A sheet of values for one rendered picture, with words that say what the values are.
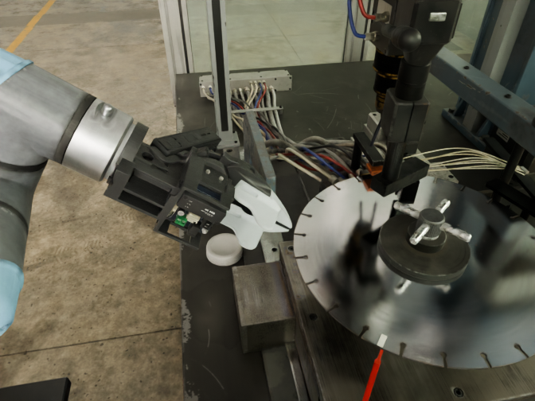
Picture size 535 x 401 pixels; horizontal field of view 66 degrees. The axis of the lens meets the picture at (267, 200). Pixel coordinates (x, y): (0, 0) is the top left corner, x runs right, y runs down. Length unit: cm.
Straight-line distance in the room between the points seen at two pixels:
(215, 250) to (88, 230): 137
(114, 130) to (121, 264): 150
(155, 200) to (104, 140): 7
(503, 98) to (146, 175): 57
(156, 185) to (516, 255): 44
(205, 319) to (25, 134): 42
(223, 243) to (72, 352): 100
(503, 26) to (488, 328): 81
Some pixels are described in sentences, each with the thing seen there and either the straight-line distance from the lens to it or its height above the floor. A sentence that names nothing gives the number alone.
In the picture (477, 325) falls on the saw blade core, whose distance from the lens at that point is 51.
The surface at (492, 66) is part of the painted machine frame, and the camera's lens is 120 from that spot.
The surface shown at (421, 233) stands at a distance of 51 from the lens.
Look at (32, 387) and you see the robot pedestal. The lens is 74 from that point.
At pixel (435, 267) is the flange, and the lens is 54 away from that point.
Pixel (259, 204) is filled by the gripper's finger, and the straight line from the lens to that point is 47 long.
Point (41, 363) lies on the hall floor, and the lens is 171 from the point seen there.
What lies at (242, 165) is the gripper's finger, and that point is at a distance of 46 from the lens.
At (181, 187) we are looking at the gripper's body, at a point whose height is 109.
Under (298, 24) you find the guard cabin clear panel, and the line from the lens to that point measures 163.
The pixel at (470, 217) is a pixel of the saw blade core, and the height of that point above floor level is 95.
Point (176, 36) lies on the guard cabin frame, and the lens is 155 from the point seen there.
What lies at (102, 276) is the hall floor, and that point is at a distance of 188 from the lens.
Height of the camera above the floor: 133
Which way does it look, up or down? 39 degrees down
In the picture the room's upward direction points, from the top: straight up
